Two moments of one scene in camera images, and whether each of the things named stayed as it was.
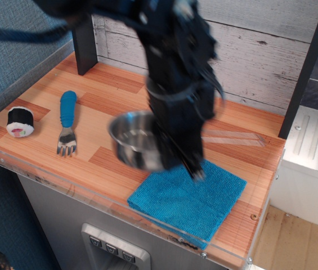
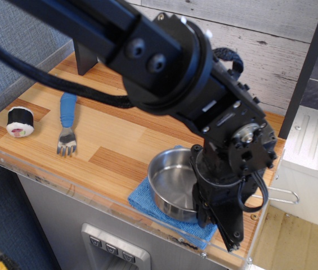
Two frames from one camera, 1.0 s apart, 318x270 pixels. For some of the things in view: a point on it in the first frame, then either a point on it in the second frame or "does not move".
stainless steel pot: x=137 y=140 -> x=171 y=179
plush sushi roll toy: x=20 y=122 does not move
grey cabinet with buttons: x=83 y=236 does not move
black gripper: x=182 y=88 -> x=223 y=204
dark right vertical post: x=308 y=66 does not move
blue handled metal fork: x=67 y=140 does not move
